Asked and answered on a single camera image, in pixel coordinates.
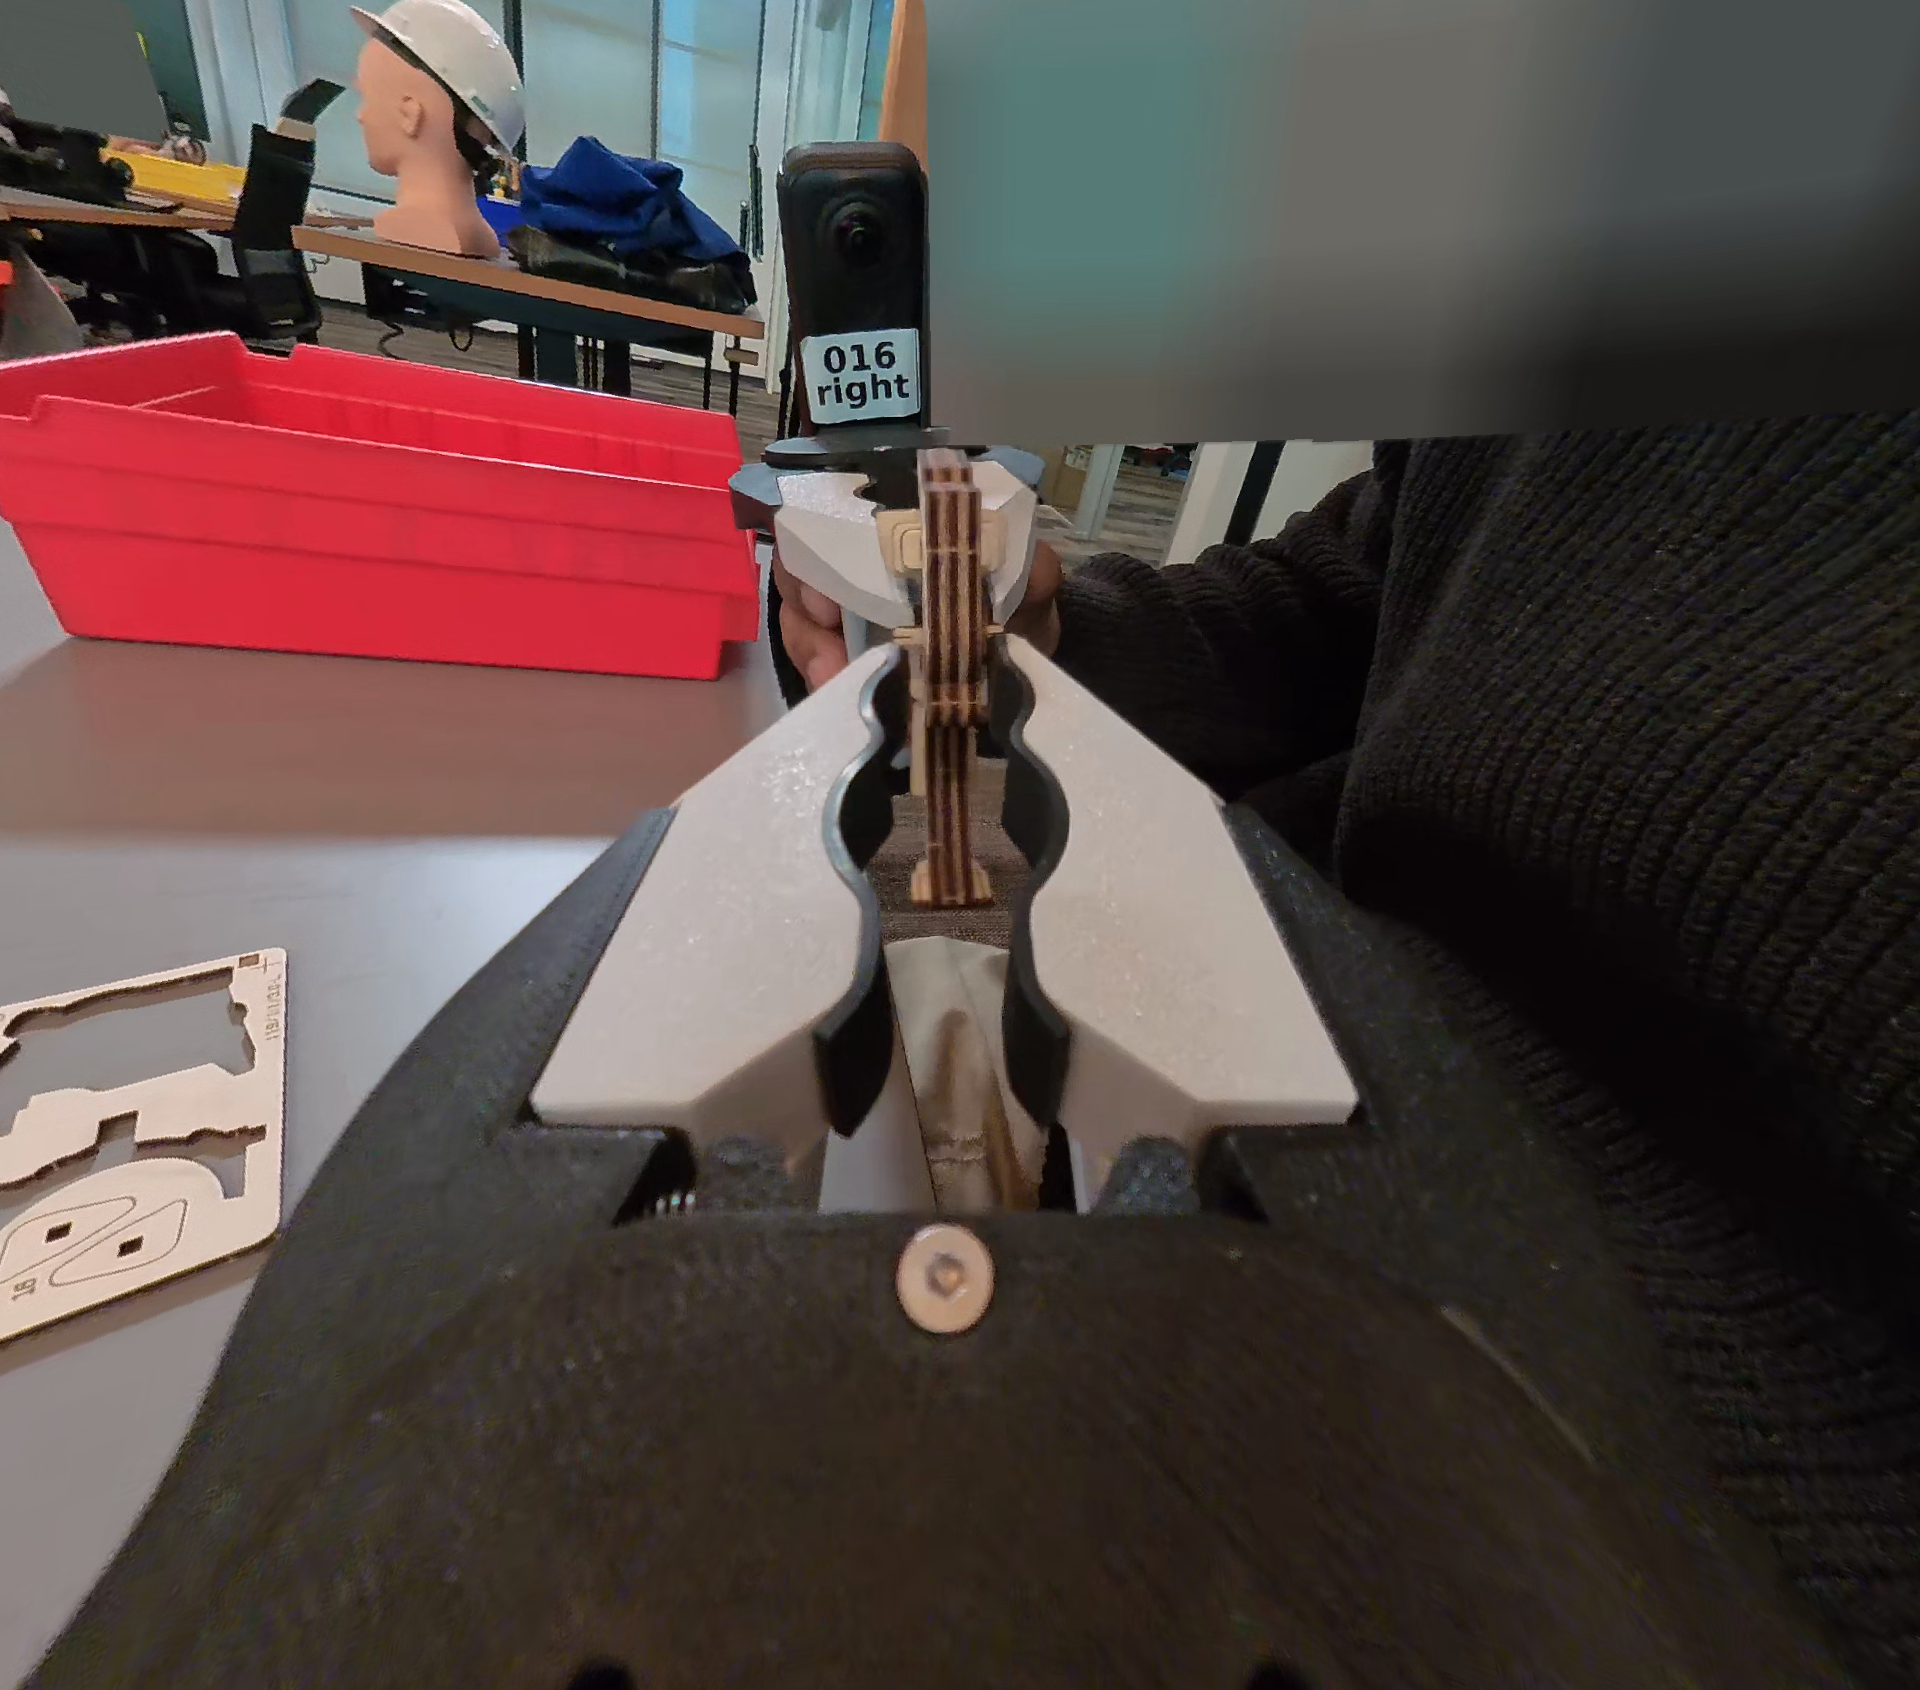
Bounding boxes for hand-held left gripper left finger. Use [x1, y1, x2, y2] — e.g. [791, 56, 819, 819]
[528, 647, 918, 1138]

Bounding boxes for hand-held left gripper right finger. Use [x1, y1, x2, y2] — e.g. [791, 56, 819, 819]
[996, 641, 1365, 1140]

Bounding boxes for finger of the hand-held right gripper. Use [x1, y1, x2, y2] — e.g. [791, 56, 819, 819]
[772, 473, 920, 659]
[978, 473, 1065, 636]

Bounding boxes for wooden puzzle model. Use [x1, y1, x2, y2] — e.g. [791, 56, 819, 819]
[884, 448, 1010, 905]

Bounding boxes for person's right forearm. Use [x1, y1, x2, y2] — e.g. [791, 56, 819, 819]
[1051, 436, 1420, 822]

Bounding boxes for grey desk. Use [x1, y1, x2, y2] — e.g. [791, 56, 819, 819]
[0, 513, 799, 1690]

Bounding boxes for person's right hand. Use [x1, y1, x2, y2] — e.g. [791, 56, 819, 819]
[768, 543, 1071, 714]

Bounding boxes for blue jacket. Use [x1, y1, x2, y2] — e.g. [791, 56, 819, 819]
[517, 135, 760, 274]

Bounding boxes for black bag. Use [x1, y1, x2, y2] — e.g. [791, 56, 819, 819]
[506, 221, 757, 317]

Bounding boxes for beige trousers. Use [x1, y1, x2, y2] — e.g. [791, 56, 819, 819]
[884, 937, 1052, 1217]

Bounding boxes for long wooden table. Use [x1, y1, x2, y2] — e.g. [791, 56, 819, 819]
[293, 221, 771, 390]

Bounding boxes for white hard hat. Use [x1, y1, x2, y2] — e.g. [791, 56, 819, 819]
[351, 0, 528, 160]

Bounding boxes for mannequin head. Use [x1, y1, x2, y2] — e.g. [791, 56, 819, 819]
[355, 47, 506, 263]

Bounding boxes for person's black sweater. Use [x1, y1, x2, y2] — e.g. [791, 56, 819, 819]
[1231, 406, 1920, 1690]

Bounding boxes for red plastic bin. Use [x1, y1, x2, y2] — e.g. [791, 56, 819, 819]
[0, 332, 765, 685]

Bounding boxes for wooden puzzle sheet with cutouts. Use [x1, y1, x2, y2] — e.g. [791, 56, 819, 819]
[0, 946, 290, 1344]

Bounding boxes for black office chair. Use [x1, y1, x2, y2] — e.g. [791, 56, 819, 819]
[228, 76, 351, 352]

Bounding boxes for yellow tool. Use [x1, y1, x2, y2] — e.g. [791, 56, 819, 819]
[103, 148, 247, 211]

